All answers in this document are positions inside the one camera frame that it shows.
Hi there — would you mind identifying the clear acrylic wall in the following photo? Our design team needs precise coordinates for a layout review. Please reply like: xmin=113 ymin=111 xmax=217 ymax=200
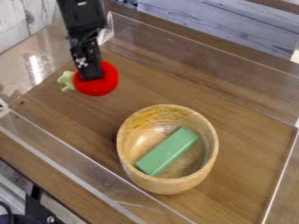
xmin=0 ymin=109 xmax=195 ymax=224
xmin=105 ymin=12 xmax=299 ymax=126

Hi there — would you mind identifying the clear acrylic front wall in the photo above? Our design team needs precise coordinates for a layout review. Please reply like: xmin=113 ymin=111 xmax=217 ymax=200
xmin=0 ymin=109 xmax=195 ymax=224

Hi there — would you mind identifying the black cable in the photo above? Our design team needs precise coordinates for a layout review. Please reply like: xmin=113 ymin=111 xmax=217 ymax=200
xmin=0 ymin=200 xmax=16 ymax=224

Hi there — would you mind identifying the clear acrylic corner bracket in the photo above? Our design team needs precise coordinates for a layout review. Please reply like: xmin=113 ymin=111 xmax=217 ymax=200
xmin=97 ymin=12 xmax=115 ymax=46

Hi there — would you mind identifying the black metal mount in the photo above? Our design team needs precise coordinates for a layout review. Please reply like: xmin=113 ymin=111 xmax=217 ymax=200
xmin=24 ymin=185 xmax=65 ymax=224

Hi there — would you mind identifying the red felt strawberry toy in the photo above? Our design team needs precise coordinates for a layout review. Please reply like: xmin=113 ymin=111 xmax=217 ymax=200
xmin=57 ymin=61 xmax=119 ymax=97

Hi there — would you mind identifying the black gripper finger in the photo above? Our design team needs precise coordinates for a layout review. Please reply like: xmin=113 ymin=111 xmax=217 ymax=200
xmin=69 ymin=38 xmax=103 ymax=81

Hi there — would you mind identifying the clear acrylic back wall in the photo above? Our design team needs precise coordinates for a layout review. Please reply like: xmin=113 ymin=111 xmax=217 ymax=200
xmin=105 ymin=12 xmax=299 ymax=126

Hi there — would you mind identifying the green rectangular block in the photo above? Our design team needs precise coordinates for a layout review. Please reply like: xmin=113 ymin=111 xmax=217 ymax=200
xmin=135 ymin=126 xmax=199 ymax=177

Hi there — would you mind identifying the wooden bowl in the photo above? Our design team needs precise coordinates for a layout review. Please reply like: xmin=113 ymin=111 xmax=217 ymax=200
xmin=116 ymin=104 xmax=219 ymax=195

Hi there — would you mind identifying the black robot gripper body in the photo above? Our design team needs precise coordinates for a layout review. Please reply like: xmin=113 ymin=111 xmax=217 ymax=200
xmin=56 ymin=0 xmax=108 ymax=41

